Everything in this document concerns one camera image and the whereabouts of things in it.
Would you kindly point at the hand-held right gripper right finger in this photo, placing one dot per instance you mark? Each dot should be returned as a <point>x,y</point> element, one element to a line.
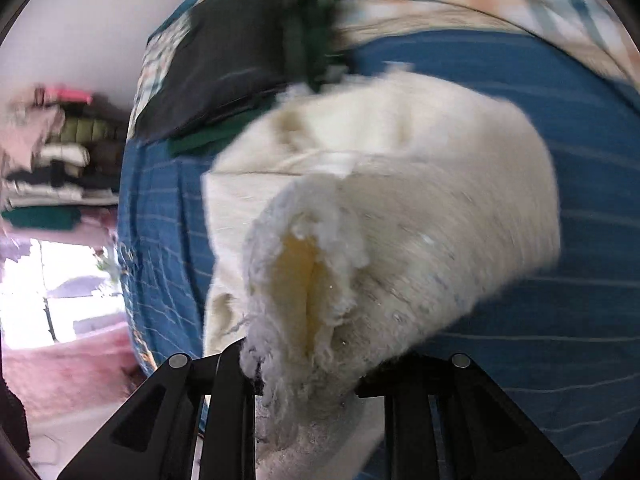
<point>415,410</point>

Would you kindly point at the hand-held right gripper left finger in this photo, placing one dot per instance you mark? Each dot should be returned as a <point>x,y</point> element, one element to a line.
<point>227,390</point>

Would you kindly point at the white fluffy garment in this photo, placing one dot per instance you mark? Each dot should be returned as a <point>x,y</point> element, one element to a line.
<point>400,200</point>

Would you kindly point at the stack of folded clothes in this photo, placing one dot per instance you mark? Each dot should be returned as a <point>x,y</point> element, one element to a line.
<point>55,155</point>

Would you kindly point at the pink rug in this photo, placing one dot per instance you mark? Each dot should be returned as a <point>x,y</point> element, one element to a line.
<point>65,375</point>

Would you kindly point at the blue striped bed sheet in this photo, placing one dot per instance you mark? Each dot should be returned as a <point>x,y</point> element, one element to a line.
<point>550,310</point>

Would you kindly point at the black folded garment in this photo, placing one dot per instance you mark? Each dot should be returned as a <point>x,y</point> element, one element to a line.
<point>225,65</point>

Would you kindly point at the green folded garment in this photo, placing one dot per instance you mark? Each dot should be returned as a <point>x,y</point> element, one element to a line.
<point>310,35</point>

